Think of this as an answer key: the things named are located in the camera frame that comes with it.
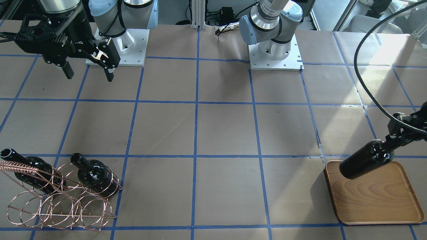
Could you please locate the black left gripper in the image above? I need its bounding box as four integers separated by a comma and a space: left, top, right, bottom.
388, 102, 427, 141

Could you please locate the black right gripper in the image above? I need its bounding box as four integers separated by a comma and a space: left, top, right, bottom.
13, 7, 120, 82

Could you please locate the dark wine bottle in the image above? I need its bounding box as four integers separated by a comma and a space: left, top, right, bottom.
1, 148, 62, 194
70, 152, 119, 198
339, 138, 405, 179

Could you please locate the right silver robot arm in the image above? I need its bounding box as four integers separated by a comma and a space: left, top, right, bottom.
1, 0, 158, 82

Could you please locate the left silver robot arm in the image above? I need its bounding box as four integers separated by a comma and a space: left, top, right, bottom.
239, 0, 426, 142

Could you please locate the wooden tray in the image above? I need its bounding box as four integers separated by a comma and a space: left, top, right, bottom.
324, 161, 425, 225

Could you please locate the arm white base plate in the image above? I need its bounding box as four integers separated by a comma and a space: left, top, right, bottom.
248, 34, 305, 71
113, 29, 150, 67

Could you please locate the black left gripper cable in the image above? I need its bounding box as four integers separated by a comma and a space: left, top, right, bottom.
354, 0, 427, 135

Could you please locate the copper wire bottle rack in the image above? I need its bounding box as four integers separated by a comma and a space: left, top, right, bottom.
1, 161, 116, 231

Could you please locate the aluminium frame post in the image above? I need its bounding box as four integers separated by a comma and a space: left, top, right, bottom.
190, 0, 206, 31

